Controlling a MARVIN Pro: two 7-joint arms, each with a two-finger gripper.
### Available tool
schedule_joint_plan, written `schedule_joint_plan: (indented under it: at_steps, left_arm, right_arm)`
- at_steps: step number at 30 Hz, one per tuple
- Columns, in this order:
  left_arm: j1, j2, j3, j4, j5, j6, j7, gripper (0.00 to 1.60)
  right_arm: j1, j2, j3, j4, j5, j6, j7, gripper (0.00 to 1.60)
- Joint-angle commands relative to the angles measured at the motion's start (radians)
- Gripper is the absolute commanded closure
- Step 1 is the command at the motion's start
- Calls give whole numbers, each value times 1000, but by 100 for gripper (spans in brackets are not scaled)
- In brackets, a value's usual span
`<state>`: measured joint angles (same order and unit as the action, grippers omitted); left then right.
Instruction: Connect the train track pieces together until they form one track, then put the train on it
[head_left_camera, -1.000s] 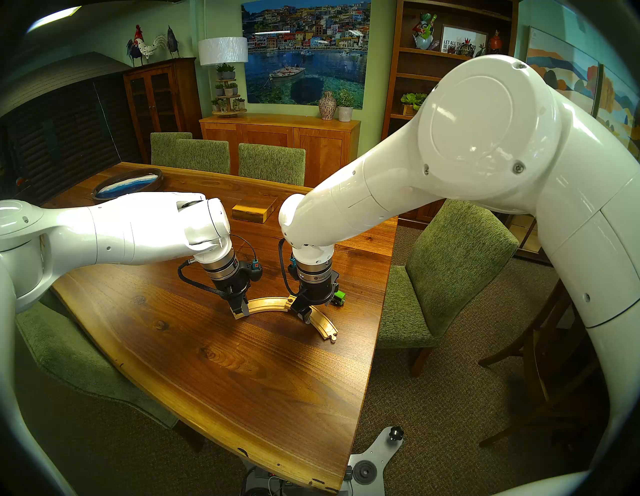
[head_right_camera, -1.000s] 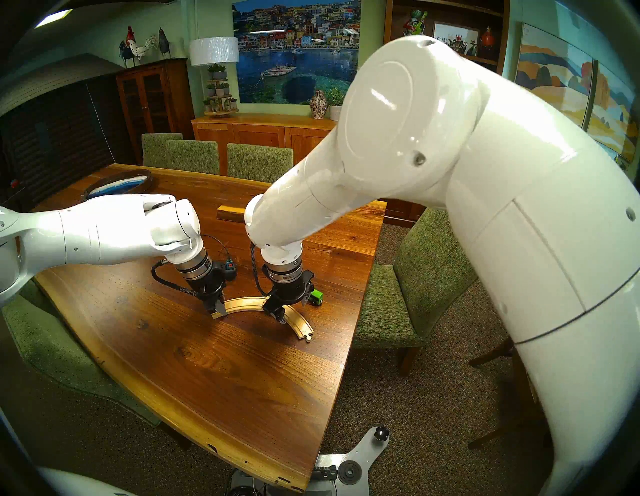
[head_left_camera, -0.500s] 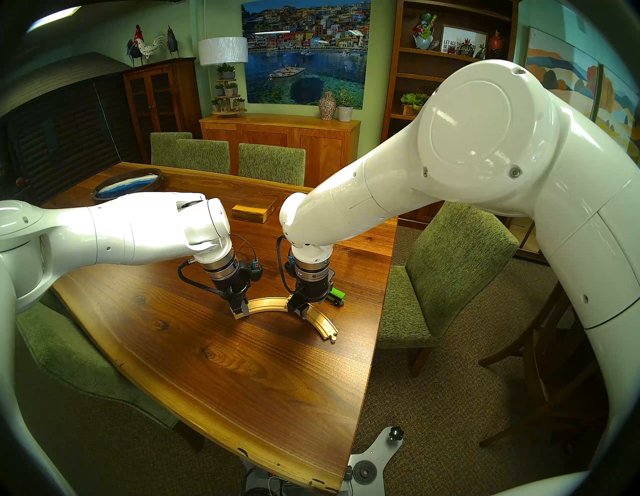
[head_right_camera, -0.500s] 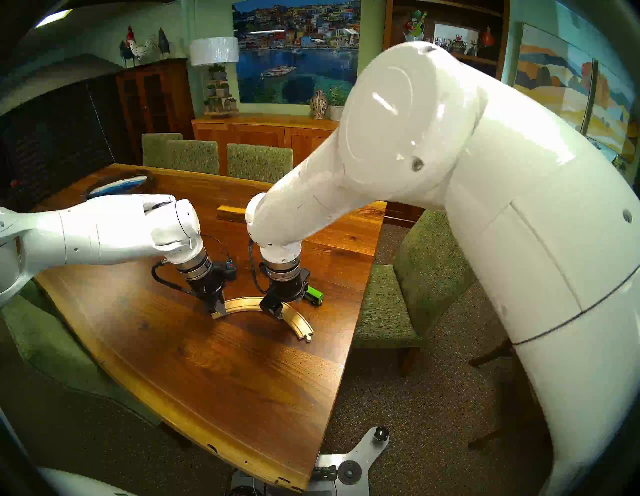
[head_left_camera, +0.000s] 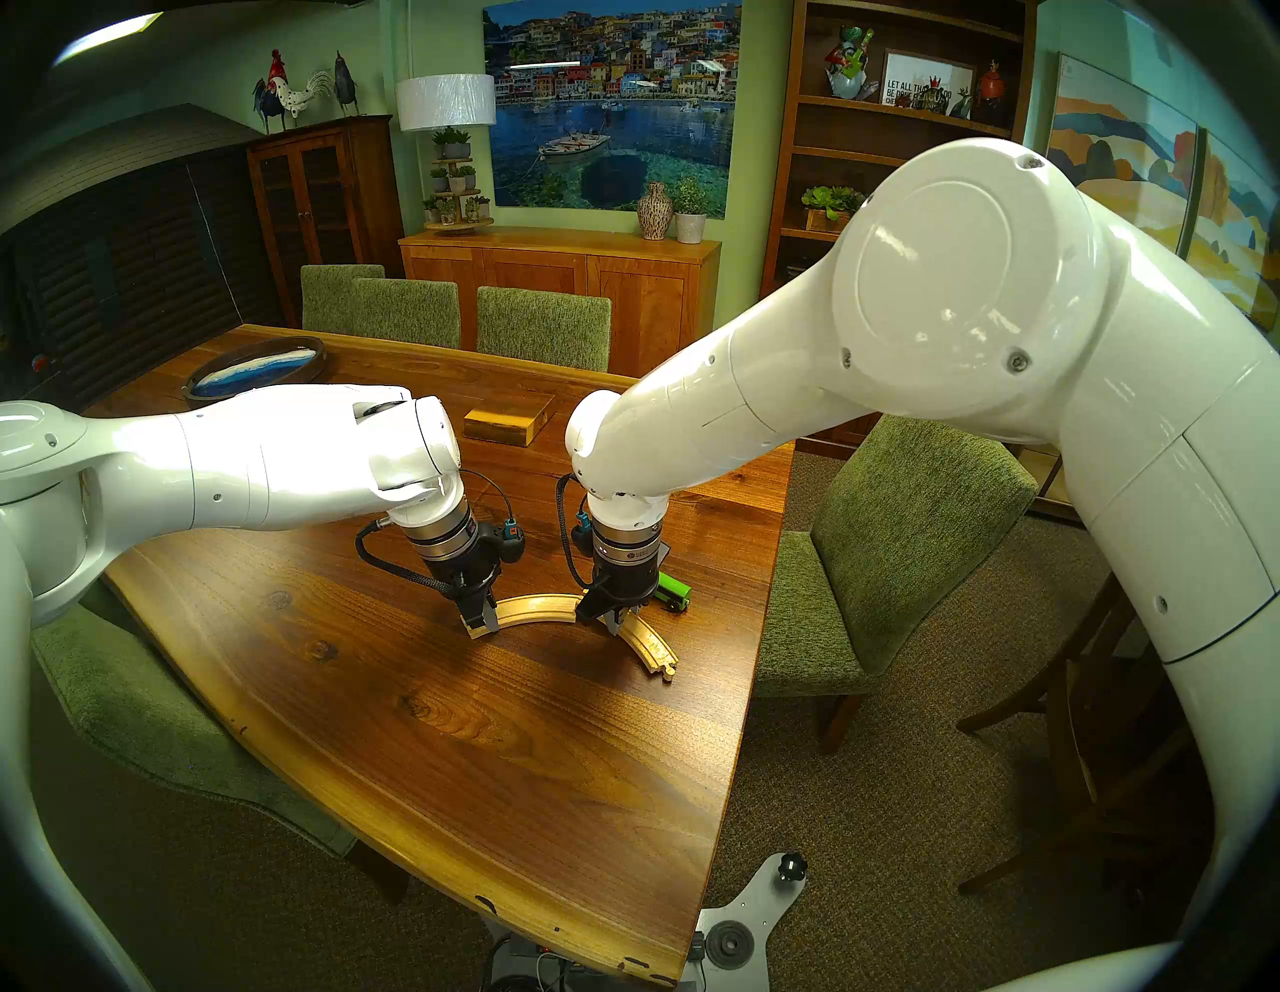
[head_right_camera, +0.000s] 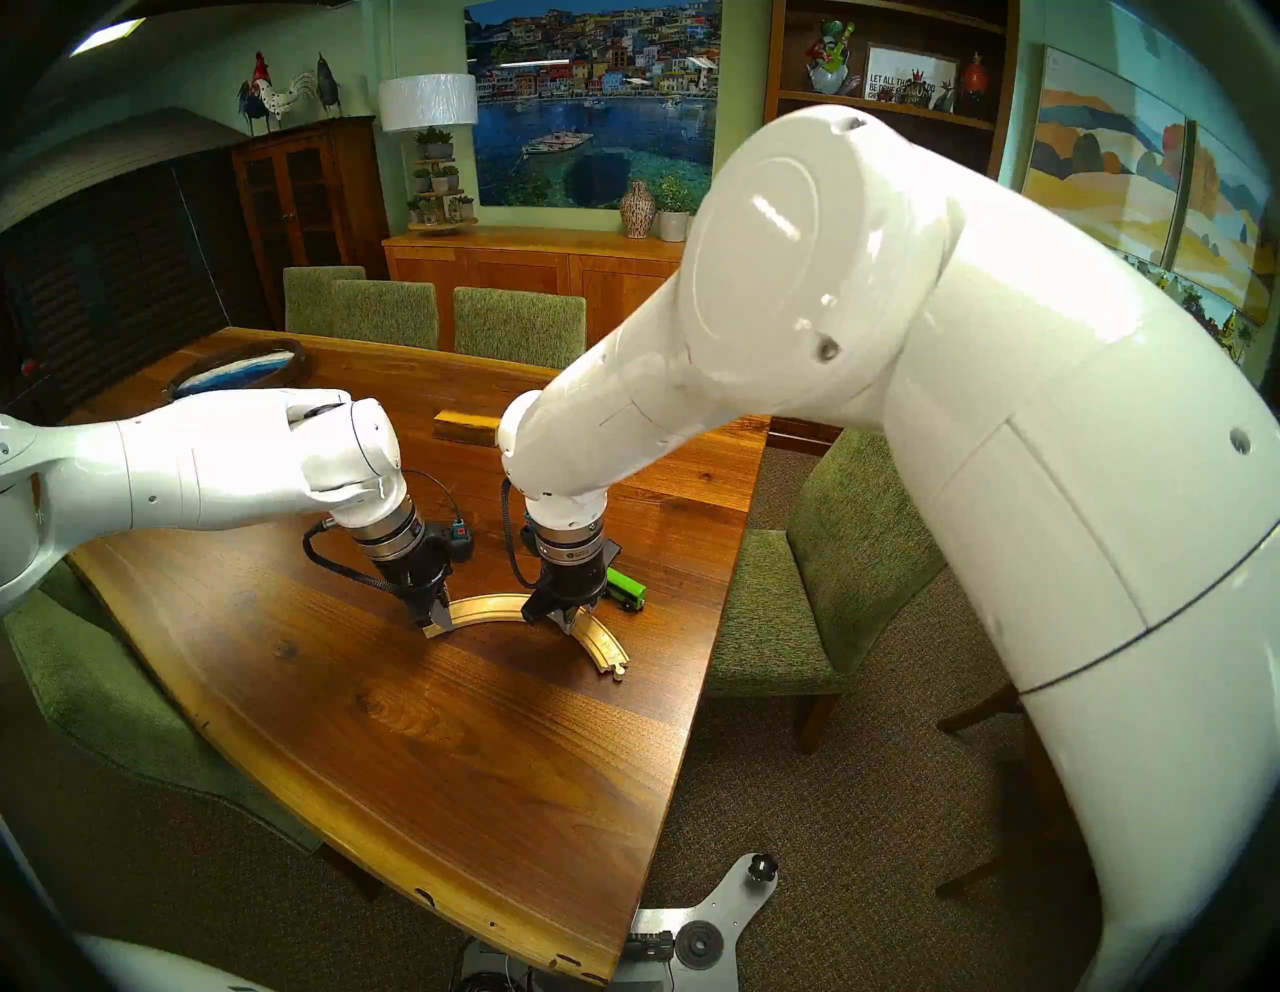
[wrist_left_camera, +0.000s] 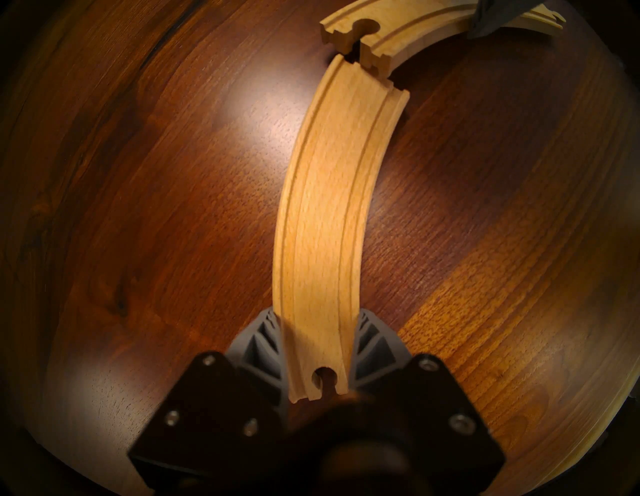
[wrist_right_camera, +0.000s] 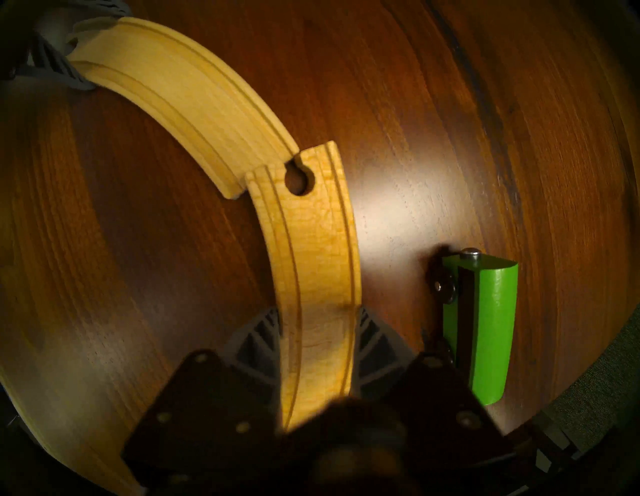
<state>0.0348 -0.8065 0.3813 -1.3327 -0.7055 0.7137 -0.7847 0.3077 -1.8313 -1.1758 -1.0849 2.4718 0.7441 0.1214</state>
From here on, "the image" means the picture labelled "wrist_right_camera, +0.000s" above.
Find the dark wooden slat chair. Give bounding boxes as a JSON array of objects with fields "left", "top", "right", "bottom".
[{"left": 505, "top": 410, "right": 586, "bottom": 496}]

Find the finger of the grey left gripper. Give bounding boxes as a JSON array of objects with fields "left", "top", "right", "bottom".
[
  {"left": 15, "top": 32, "right": 96, "bottom": 92},
  {"left": 75, "top": 0, "right": 132, "bottom": 18}
]

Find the pale curved wooden track piece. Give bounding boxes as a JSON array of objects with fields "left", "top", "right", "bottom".
[{"left": 67, "top": 16, "right": 301, "bottom": 200}]

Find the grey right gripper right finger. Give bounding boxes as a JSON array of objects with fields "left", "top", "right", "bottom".
[{"left": 350, "top": 306, "right": 506, "bottom": 466}]

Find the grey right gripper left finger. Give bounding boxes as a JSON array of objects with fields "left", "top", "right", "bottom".
[{"left": 122, "top": 307, "right": 282, "bottom": 488}]

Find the yellow curved wooden track piece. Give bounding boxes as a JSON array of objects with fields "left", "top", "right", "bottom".
[{"left": 245, "top": 141, "right": 362, "bottom": 432}]

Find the green toy train car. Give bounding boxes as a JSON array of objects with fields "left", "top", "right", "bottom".
[{"left": 431, "top": 247, "right": 519, "bottom": 406}]

